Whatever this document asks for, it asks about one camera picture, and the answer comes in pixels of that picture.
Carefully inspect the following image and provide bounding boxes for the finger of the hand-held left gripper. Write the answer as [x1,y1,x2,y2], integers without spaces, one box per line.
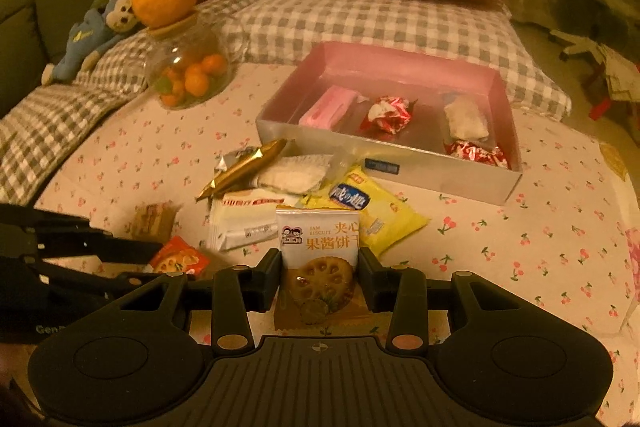
[35,259,173,295]
[30,214,153,265]

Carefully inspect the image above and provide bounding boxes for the white biscuit packet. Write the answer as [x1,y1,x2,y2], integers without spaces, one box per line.
[274,204,362,335]

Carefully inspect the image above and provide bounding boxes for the cherry print bed sheet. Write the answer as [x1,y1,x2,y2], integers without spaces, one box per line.
[35,62,640,427]

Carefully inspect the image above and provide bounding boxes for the pile of small oranges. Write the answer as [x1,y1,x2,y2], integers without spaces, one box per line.
[159,54,227,108]

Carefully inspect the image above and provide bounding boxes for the orange-red snack packet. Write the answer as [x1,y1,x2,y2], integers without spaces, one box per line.
[148,236,212,279]

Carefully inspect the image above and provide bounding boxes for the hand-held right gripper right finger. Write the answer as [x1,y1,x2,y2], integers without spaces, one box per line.
[359,247,538,353]

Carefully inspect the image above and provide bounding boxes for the brown cracker packet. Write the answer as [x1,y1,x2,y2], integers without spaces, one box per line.
[131,202,181,240]

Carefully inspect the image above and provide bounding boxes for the gold snack packet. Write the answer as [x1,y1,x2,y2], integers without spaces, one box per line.
[195,138,288,201]

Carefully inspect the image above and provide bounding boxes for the round glass jar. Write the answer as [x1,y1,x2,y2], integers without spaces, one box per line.
[143,12,237,110]

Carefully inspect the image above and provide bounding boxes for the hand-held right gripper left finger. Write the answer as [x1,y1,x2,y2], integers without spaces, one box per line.
[107,249,282,353]

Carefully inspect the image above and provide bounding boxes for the red snack packet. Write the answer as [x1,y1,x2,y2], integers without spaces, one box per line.
[444,139,510,168]
[361,95,418,136]

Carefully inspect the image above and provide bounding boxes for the silver box with pink inside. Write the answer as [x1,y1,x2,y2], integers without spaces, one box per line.
[255,41,523,206]

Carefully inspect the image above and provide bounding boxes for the blue monkey plush toy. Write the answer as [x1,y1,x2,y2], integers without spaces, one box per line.
[41,0,138,85]

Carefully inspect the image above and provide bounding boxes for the dark green sofa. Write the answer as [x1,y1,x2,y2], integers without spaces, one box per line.
[0,0,166,80]

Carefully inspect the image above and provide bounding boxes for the pink snack packet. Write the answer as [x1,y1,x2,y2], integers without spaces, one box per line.
[299,87,358,130]

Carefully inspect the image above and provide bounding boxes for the pile of cardboard pieces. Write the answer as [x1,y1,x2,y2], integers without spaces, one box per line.
[590,42,640,102]

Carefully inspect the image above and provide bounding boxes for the white red-striped snack packet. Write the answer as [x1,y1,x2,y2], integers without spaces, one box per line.
[207,189,301,253]

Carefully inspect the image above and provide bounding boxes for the yellow snack packet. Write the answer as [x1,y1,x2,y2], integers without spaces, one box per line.
[305,164,432,258]

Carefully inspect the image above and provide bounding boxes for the grey checkered pillow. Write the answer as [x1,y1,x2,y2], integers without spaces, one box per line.
[0,39,151,205]
[220,0,573,120]

